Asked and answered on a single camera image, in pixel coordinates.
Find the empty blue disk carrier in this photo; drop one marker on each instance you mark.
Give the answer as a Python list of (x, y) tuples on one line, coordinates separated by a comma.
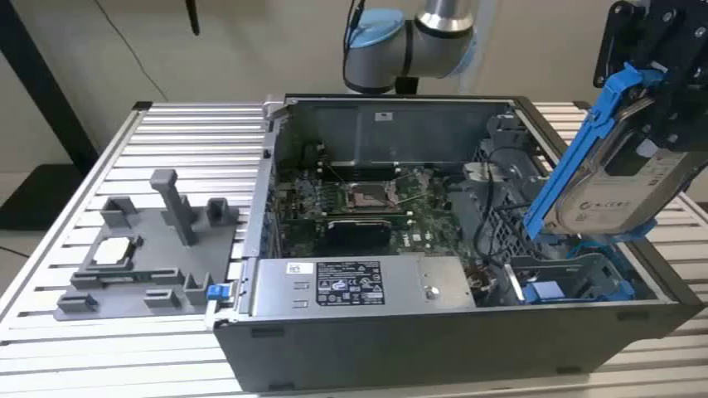
[(545, 292)]

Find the black stand with base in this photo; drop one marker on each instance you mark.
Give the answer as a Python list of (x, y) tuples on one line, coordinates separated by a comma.
[(39, 83)]

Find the black hanging rod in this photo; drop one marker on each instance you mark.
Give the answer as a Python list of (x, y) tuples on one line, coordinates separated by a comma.
[(193, 16)]

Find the grey parts rack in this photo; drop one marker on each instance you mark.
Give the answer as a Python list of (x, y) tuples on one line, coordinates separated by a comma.
[(183, 261)]

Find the CPU socket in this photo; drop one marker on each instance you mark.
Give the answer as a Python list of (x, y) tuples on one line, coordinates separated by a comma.
[(369, 197)]

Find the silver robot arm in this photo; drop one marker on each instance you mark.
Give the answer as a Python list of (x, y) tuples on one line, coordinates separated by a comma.
[(387, 54)]

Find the black PC case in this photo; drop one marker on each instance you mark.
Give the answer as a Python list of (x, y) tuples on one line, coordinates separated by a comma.
[(387, 352)]

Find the silver power supply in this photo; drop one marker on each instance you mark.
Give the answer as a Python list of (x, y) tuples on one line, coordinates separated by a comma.
[(277, 286)]

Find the hard disk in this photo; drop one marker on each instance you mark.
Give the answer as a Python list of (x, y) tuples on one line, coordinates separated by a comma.
[(609, 195)]

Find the grey disk bay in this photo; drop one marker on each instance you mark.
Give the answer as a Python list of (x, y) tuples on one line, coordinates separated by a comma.
[(586, 269)]

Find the green motherboard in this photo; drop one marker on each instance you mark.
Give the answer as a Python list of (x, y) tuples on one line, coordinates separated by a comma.
[(429, 230)]

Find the silver CPU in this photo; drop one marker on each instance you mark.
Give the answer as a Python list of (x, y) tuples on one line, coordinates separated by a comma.
[(113, 250)]

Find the grey perforated drive cage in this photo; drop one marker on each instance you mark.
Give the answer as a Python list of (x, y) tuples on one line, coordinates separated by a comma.
[(470, 207)]

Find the blue case latch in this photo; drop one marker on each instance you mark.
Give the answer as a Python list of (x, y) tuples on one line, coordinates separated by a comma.
[(217, 291)]

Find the black cooler block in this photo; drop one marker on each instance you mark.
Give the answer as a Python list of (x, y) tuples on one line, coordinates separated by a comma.
[(357, 238)]

